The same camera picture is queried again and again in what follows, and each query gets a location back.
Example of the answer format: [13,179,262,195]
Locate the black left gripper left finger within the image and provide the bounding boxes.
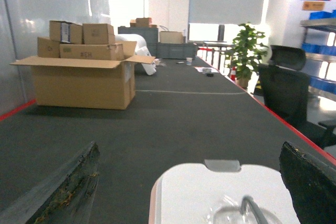
[1,142,100,223]

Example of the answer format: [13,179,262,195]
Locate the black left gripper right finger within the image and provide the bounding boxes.
[279,142,335,223]

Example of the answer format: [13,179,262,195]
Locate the small cardboard box top left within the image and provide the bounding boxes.
[49,20,83,45]

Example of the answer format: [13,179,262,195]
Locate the small cardboard box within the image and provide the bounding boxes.
[82,23,116,45]
[49,20,83,45]

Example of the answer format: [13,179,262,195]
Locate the grey plastic crate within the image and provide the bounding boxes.
[116,26,197,60]

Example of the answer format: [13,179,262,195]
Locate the small cardboard box top right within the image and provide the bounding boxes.
[82,23,116,45]

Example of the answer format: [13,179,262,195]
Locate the white box lid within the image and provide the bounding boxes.
[149,161,299,223]

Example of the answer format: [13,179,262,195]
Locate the green potted plant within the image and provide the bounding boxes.
[226,23,268,89]

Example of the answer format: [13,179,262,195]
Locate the long cardboard box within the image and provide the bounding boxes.
[60,44,125,61]

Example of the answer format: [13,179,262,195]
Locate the white paper cup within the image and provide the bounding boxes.
[186,57,193,66]

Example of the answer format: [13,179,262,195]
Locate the metal shelf rack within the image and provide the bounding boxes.
[300,10,335,101]

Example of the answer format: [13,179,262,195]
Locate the black table mat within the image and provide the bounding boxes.
[1,59,333,223]

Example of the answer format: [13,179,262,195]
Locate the large open cardboard box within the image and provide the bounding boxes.
[14,41,154,110]

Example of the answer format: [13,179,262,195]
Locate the black mesh office chair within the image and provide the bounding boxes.
[258,45,335,149]

